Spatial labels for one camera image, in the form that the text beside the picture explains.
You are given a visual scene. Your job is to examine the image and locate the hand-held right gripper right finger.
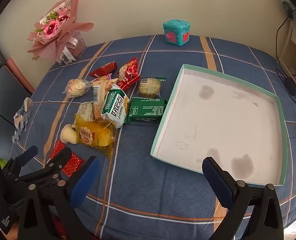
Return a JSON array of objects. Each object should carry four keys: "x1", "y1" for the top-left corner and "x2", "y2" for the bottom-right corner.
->
[{"x1": 202, "y1": 156, "x2": 288, "y2": 240}]

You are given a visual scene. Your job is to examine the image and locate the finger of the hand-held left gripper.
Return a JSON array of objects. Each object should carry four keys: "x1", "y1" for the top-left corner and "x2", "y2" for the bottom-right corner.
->
[
  {"x1": 2, "y1": 146, "x2": 38, "y2": 180},
  {"x1": 13, "y1": 147, "x2": 72, "y2": 188}
]

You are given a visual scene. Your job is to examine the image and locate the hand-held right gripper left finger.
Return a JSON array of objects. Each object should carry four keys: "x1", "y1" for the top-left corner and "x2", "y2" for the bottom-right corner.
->
[{"x1": 18, "y1": 156, "x2": 101, "y2": 240}]

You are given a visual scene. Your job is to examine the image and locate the red patterned packet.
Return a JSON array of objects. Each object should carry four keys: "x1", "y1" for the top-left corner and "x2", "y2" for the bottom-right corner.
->
[{"x1": 49, "y1": 140, "x2": 83, "y2": 178}]

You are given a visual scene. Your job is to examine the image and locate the cream cone-shaped pastry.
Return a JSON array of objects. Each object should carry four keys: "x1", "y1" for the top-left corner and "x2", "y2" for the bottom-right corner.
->
[{"x1": 60, "y1": 124, "x2": 78, "y2": 145}]

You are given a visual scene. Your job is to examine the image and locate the yellow snack packet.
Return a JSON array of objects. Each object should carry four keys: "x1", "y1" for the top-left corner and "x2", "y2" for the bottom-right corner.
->
[{"x1": 74, "y1": 114, "x2": 115, "y2": 155}]

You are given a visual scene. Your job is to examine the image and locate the pale green snack packet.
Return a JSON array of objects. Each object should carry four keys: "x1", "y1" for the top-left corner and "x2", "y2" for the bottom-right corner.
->
[{"x1": 77, "y1": 102, "x2": 95, "y2": 122}]

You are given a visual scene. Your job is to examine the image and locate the white tray box teal rim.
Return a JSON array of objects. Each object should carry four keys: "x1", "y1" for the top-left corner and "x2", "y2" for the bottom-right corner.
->
[{"x1": 150, "y1": 64, "x2": 288, "y2": 186}]

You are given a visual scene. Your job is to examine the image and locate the cream pastry clear wrap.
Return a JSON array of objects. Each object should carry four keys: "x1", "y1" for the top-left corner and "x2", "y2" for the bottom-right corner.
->
[{"x1": 64, "y1": 79, "x2": 92, "y2": 97}]

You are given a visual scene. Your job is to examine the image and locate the white green bread packet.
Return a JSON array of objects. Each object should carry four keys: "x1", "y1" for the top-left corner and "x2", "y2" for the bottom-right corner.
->
[{"x1": 101, "y1": 84, "x2": 130, "y2": 129}]

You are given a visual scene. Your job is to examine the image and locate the orange print bread packet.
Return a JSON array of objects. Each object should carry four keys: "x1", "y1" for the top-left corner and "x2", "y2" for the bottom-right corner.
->
[{"x1": 92, "y1": 78, "x2": 118, "y2": 120}]

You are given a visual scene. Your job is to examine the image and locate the dark green snack packet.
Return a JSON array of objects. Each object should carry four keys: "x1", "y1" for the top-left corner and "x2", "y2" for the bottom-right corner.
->
[{"x1": 124, "y1": 97, "x2": 168, "y2": 123}]

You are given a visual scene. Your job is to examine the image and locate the pink snack packet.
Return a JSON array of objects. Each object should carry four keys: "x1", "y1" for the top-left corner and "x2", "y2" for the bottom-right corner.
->
[{"x1": 94, "y1": 73, "x2": 113, "y2": 82}]

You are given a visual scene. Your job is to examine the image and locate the dark red snack packet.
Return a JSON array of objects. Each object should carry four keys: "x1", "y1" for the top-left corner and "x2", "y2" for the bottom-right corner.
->
[{"x1": 89, "y1": 62, "x2": 118, "y2": 78}]

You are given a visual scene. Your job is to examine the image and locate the red printed snack bag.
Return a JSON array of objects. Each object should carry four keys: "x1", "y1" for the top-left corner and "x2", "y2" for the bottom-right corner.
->
[{"x1": 117, "y1": 57, "x2": 141, "y2": 92}]

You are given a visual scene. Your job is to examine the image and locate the round cookie clear packet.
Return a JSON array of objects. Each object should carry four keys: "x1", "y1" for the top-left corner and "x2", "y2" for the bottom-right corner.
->
[{"x1": 135, "y1": 77, "x2": 166, "y2": 98}]

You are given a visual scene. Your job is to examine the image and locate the blue white crumpled wrapper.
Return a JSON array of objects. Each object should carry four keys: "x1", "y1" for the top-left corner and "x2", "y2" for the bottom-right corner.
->
[{"x1": 12, "y1": 97, "x2": 34, "y2": 143}]

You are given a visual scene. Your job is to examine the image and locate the blue plaid bed sheet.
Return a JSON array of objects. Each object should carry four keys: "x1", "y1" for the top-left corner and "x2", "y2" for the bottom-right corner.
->
[{"x1": 12, "y1": 34, "x2": 296, "y2": 240}]

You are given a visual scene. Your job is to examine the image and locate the dark cabinet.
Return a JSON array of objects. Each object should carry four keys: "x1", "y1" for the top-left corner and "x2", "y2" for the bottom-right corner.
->
[{"x1": 0, "y1": 30, "x2": 35, "y2": 128}]

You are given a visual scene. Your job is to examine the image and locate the clear box with ribbon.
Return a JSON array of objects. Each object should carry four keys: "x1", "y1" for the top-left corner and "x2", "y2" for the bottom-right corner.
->
[{"x1": 58, "y1": 29, "x2": 86, "y2": 64}]

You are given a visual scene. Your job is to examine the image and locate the pink flower bouquet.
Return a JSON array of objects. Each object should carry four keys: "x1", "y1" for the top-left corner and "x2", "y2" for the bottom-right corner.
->
[{"x1": 27, "y1": 0, "x2": 95, "y2": 63}]

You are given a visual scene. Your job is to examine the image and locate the teal toy chest box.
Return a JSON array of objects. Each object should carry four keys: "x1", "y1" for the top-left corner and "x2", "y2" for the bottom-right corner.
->
[{"x1": 162, "y1": 19, "x2": 191, "y2": 47}]

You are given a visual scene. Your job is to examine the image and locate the cream bedside shelf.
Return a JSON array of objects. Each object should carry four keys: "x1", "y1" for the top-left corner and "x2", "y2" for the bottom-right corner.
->
[{"x1": 278, "y1": 20, "x2": 296, "y2": 90}]

